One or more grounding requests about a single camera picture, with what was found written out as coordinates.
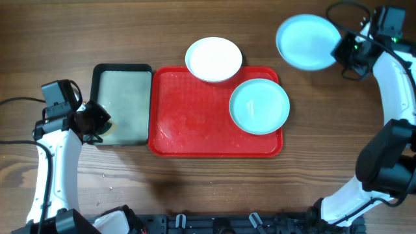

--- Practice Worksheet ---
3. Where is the black water tray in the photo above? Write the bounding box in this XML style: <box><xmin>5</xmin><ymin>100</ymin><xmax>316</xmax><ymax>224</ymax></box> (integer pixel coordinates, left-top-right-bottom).
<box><xmin>90</xmin><ymin>63</ymin><xmax>153</xmax><ymax>146</ymax></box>

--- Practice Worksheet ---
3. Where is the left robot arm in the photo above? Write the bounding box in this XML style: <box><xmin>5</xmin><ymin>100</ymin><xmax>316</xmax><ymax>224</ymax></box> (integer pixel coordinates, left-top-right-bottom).
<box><xmin>16</xmin><ymin>80</ymin><xmax>111</xmax><ymax>233</ymax></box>

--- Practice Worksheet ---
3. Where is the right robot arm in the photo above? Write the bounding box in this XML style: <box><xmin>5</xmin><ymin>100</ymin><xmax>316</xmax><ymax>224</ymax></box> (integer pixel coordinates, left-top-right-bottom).
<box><xmin>305</xmin><ymin>3</ymin><xmax>415</xmax><ymax>233</ymax></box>

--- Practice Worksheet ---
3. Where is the light blue front plate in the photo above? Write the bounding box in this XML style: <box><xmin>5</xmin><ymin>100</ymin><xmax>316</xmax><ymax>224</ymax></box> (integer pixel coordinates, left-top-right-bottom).
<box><xmin>276</xmin><ymin>14</ymin><xmax>341</xmax><ymax>71</ymax></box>

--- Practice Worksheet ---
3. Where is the light blue right plate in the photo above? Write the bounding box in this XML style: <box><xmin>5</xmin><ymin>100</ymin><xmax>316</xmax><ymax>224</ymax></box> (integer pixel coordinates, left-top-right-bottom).
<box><xmin>229</xmin><ymin>78</ymin><xmax>291</xmax><ymax>135</ymax></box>

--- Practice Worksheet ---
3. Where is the white round plate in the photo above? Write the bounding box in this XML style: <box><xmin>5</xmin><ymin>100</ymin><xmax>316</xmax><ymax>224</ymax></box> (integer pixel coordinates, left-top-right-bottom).
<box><xmin>185</xmin><ymin>37</ymin><xmax>242</xmax><ymax>83</ymax></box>

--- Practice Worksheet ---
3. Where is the left black cable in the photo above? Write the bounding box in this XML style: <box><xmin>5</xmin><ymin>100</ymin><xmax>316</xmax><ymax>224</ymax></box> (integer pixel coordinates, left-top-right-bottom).
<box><xmin>0</xmin><ymin>79</ymin><xmax>85</xmax><ymax>234</ymax></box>

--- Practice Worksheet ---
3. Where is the light blue plate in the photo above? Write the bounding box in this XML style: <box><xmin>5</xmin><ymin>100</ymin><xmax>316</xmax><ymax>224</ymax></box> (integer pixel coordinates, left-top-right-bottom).
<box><xmin>229</xmin><ymin>78</ymin><xmax>291</xmax><ymax>135</ymax></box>
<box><xmin>276</xmin><ymin>14</ymin><xmax>341</xmax><ymax>71</ymax></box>

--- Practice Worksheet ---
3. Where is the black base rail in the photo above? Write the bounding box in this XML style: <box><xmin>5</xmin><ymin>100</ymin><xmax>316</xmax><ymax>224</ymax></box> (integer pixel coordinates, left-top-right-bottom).
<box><xmin>101</xmin><ymin>205</ymin><xmax>367</xmax><ymax>234</ymax></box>

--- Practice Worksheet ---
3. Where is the green yellow sponge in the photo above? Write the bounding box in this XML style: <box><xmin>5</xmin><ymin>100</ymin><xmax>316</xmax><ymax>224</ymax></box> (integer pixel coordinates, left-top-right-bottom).
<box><xmin>97</xmin><ymin>120</ymin><xmax>117</xmax><ymax>137</ymax></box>

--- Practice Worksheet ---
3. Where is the red plastic tray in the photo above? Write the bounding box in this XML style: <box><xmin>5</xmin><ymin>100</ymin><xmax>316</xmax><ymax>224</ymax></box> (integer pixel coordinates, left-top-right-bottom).
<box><xmin>148</xmin><ymin>66</ymin><xmax>283</xmax><ymax>158</ymax></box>

